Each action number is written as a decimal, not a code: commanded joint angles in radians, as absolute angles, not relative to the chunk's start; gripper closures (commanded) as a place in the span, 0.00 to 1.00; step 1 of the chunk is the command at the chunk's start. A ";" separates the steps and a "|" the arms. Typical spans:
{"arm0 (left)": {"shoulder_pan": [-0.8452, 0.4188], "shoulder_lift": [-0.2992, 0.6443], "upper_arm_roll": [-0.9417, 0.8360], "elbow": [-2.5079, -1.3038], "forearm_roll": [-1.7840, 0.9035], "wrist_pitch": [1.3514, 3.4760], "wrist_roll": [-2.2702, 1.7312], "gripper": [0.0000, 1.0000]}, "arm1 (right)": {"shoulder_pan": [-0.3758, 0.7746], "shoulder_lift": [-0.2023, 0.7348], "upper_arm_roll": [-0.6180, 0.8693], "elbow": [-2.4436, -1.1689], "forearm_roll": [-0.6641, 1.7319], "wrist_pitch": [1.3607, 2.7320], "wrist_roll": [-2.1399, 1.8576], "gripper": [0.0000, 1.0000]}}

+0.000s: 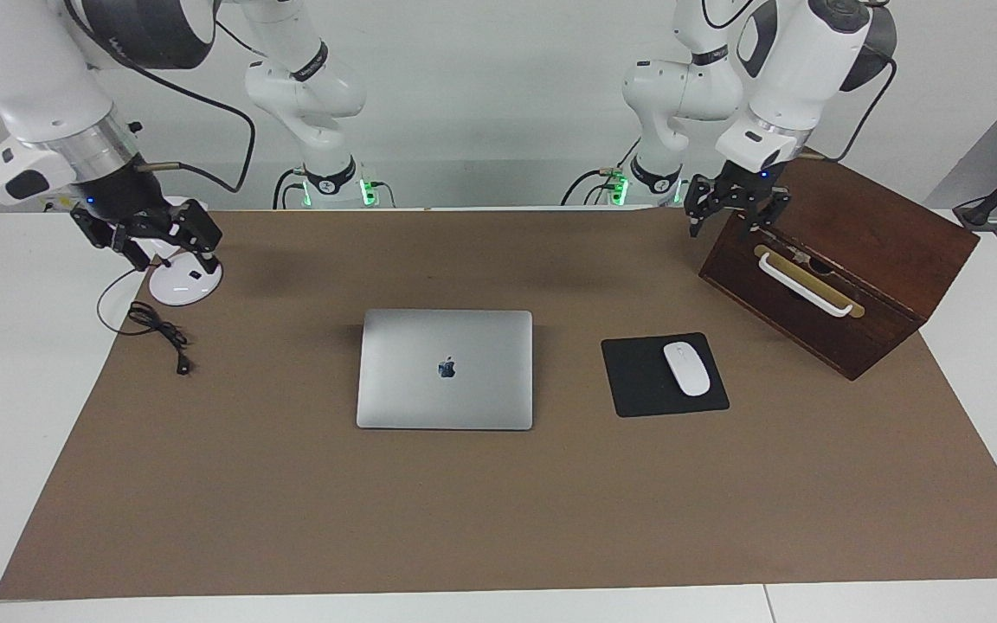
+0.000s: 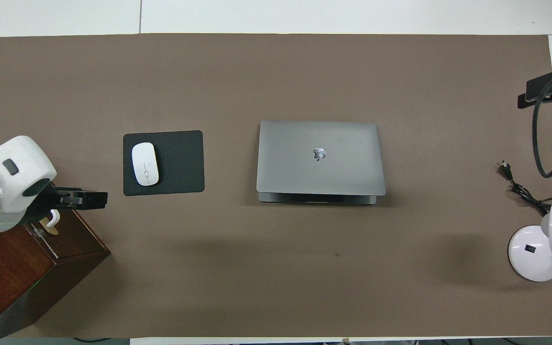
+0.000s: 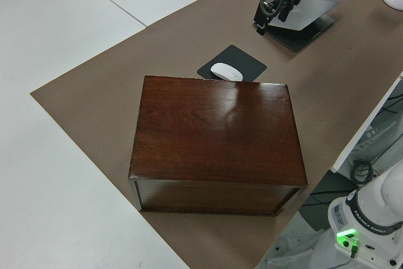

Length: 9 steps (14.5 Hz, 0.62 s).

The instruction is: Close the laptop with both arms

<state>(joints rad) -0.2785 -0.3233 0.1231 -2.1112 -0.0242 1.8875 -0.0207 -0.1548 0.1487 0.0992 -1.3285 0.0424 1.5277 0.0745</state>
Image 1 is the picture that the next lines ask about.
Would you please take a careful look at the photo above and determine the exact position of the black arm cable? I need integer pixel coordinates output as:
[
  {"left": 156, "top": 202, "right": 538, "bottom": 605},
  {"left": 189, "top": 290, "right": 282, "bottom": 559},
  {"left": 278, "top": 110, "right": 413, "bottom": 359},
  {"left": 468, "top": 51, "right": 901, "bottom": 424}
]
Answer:
[
  {"left": 66, "top": 0, "right": 258, "bottom": 196},
  {"left": 797, "top": 48, "right": 891, "bottom": 167}
]

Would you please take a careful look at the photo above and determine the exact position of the brass handle plate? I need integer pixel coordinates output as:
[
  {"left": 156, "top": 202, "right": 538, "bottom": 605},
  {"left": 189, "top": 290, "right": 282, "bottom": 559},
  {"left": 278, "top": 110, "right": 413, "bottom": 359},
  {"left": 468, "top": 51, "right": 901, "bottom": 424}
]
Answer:
[{"left": 753, "top": 244, "right": 866, "bottom": 320}]

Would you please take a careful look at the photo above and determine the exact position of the white desk lamp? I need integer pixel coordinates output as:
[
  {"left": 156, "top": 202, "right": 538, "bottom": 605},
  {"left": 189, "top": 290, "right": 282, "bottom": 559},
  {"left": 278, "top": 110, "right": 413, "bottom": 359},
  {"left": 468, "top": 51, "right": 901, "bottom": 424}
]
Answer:
[{"left": 131, "top": 195, "right": 224, "bottom": 306}]

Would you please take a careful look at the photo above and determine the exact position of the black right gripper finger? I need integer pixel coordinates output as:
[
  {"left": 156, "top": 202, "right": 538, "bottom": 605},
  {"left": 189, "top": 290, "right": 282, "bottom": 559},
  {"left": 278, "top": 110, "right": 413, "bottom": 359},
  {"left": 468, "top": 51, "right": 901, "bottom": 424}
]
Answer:
[
  {"left": 168, "top": 199, "right": 224, "bottom": 257},
  {"left": 74, "top": 212, "right": 155, "bottom": 272}
]

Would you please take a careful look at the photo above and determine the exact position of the white computer mouse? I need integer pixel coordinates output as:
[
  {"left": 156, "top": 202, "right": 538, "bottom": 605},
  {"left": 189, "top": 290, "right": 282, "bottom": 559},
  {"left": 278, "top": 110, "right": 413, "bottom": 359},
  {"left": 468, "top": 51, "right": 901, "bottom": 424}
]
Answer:
[{"left": 663, "top": 342, "right": 712, "bottom": 397}]

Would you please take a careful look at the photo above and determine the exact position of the black base cable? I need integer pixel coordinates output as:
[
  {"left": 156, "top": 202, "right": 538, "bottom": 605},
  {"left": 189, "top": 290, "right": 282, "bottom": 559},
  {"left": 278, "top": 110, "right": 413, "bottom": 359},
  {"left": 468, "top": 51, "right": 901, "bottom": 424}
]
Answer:
[
  {"left": 560, "top": 164, "right": 631, "bottom": 208},
  {"left": 271, "top": 167, "right": 306, "bottom": 211}
]

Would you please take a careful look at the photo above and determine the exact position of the black lamp power cable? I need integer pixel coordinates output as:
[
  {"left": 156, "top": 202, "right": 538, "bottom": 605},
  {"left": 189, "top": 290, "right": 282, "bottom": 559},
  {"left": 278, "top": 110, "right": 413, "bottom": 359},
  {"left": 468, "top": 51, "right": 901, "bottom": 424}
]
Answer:
[{"left": 97, "top": 262, "right": 196, "bottom": 377}]

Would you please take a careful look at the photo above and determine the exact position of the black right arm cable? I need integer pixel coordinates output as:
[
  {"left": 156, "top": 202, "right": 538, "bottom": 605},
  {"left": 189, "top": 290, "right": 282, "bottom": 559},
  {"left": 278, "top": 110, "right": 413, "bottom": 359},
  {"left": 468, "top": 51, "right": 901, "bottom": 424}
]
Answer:
[{"left": 66, "top": 0, "right": 258, "bottom": 196}]

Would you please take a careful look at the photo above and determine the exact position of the silver grey laptop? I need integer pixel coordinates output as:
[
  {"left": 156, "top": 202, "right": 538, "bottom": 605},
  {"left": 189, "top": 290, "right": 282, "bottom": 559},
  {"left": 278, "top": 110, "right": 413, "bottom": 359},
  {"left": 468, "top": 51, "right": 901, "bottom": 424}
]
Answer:
[{"left": 356, "top": 310, "right": 535, "bottom": 432}]

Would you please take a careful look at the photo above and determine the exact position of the dark brown wooden box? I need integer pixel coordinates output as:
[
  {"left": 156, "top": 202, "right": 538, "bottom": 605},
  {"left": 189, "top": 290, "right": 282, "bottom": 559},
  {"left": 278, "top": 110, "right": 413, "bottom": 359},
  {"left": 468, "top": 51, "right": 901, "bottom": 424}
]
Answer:
[{"left": 698, "top": 145, "right": 981, "bottom": 382}]

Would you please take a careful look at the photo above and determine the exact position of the brown table mat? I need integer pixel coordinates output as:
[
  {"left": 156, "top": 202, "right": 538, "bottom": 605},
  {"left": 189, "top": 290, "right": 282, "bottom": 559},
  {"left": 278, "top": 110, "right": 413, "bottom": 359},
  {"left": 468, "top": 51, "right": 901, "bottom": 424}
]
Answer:
[{"left": 0, "top": 208, "right": 997, "bottom": 601}]

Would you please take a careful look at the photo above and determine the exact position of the white box handle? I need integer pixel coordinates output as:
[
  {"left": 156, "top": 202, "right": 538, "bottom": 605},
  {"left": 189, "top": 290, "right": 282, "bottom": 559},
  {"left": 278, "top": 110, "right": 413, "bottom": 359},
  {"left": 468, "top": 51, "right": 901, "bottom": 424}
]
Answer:
[{"left": 758, "top": 253, "right": 854, "bottom": 318}]

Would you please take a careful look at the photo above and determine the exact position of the black mouse pad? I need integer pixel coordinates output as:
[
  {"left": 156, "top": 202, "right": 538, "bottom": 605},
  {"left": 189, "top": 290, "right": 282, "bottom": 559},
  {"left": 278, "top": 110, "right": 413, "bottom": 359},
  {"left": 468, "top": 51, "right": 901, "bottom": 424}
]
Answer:
[{"left": 601, "top": 332, "right": 730, "bottom": 418}]

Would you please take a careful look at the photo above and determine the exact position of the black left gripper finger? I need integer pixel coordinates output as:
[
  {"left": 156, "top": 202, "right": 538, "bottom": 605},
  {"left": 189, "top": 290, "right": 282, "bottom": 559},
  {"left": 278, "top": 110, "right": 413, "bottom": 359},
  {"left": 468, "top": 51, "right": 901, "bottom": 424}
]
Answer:
[
  {"left": 743, "top": 186, "right": 793, "bottom": 241},
  {"left": 685, "top": 176, "right": 718, "bottom": 240}
]

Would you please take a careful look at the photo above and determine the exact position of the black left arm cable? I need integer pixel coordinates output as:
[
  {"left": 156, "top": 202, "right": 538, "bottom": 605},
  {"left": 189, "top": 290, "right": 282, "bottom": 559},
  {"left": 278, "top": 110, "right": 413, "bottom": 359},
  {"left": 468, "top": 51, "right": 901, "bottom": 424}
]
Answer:
[{"left": 797, "top": 48, "right": 891, "bottom": 167}]

